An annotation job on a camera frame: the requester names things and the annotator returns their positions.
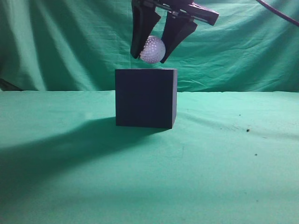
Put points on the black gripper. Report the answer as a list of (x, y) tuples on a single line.
[(176, 29)]

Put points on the white dimpled ball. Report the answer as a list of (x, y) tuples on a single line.
[(153, 51)]

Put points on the black cube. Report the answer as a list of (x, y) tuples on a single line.
[(146, 97)]

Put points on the green backdrop cloth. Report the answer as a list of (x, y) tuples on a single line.
[(76, 45)]

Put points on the green table cloth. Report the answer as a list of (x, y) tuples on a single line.
[(230, 158)]

